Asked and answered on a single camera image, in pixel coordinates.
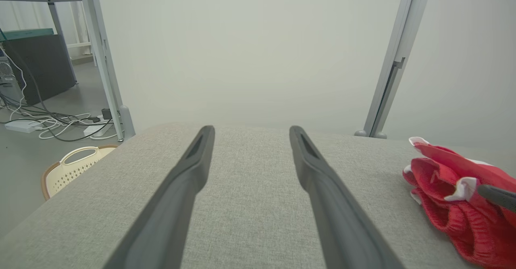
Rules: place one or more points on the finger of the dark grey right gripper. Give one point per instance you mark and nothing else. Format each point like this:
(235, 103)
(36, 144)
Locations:
(502, 197)

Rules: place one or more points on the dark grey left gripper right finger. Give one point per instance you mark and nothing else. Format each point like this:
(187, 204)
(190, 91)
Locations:
(338, 220)

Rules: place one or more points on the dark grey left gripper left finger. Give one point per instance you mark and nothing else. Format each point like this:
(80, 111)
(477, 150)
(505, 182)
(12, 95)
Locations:
(169, 212)

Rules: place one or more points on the red basketball shorts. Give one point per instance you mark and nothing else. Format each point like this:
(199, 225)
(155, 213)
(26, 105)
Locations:
(463, 220)

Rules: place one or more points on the cream perforated laundry basket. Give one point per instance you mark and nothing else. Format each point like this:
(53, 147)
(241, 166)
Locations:
(68, 174)

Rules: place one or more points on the white power strip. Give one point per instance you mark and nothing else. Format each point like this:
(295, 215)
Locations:
(20, 126)
(94, 130)

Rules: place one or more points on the black power adapter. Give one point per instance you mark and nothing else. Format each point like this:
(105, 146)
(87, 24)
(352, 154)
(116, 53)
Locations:
(106, 113)

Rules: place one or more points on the dark grey panel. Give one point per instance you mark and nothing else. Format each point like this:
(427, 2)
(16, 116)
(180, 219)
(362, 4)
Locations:
(44, 67)

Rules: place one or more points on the grey computer tower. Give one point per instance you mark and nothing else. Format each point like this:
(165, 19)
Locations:
(5, 73)

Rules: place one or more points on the grey rounded post foot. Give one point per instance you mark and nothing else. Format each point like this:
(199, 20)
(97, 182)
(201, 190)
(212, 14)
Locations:
(360, 133)
(380, 135)

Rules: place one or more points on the grey partition joint post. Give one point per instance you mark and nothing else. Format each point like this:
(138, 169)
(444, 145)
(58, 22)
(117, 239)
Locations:
(399, 51)

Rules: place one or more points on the white shelf frame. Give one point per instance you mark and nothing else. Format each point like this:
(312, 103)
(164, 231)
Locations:
(78, 44)

